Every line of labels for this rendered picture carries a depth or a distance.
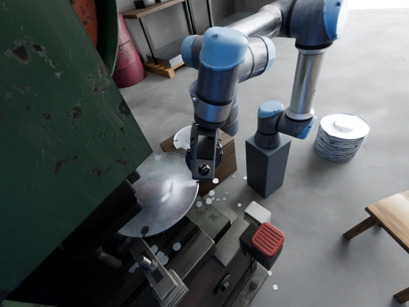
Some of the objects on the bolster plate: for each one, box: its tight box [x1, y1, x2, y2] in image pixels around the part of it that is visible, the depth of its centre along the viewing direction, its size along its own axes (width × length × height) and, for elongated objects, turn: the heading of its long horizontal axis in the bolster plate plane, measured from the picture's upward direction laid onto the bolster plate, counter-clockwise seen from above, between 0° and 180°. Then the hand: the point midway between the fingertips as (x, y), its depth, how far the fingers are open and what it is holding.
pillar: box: [96, 250, 122, 269], centre depth 44 cm, size 2×2×14 cm
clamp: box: [130, 238, 189, 307], centre depth 44 cm, size 6×17×10 cm, turn 55°
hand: (199, 177), depth 53 cm, fingers closed
